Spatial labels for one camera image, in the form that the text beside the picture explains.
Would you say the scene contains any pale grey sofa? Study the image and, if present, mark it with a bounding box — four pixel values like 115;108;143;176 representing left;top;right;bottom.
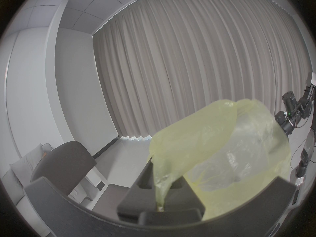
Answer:
0;155;53;208

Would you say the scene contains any pale beige curtain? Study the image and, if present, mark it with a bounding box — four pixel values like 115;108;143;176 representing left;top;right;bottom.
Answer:
92;0;306;143

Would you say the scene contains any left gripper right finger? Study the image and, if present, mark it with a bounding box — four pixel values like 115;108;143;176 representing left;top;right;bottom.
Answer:
163;175;206;220

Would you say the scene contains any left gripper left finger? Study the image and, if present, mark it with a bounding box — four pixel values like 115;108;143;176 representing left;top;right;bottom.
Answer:
117;161;159;223

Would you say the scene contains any yellow plastic bag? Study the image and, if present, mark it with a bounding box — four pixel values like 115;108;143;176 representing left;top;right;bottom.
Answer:
147;98;293;220

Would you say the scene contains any dark grey white-legged chair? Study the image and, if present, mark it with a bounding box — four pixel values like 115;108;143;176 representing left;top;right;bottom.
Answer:
31;141;131;210

